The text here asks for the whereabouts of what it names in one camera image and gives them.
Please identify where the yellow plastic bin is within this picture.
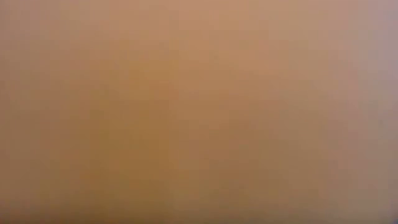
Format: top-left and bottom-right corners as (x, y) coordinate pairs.
(0, 0), (398, 224)

